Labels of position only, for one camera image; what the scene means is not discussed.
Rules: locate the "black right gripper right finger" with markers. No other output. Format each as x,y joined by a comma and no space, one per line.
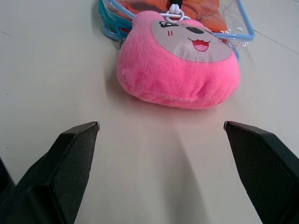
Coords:
264,168

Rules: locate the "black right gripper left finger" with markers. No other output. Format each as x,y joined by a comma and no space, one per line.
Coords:
58,172

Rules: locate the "clear blue-trimmed plastic bag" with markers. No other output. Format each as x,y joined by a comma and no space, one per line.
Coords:
233,21

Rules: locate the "orange cloth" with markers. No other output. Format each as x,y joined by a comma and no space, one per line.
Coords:
205,14

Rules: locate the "pink plush face toy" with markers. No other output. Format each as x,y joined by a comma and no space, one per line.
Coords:
177,70

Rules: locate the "white plastic clip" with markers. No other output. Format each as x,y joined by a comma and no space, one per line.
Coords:
174,12

